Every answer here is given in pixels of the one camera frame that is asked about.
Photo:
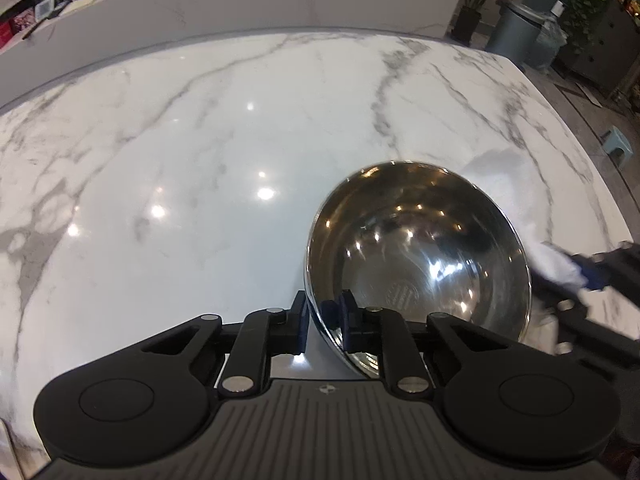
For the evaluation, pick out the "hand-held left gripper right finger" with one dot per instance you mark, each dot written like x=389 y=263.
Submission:
x=345 y=320

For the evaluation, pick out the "grey trash bin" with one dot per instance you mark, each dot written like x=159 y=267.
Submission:
x=512 y=35

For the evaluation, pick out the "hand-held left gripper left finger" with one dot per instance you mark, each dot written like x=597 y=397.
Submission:
x=301 y=327

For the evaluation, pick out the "dark grey drawer cabinet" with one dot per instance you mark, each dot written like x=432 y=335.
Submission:
x=607 y=55

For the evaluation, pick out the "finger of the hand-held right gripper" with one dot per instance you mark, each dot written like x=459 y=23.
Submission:
x=600 y=327
x=593 y=272

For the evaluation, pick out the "red box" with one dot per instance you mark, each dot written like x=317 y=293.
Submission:
x=6 y=35

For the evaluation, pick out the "stainless steel bowl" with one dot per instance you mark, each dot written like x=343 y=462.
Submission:
x=420 y=260

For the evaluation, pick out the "potted plant in black pot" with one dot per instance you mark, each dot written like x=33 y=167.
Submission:
x=472 y=5

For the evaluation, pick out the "small green plastic stool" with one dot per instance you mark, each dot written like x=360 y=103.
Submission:
x=617 y=145

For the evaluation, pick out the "clear plastic water jug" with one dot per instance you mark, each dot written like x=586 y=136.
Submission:
x=550 y=40

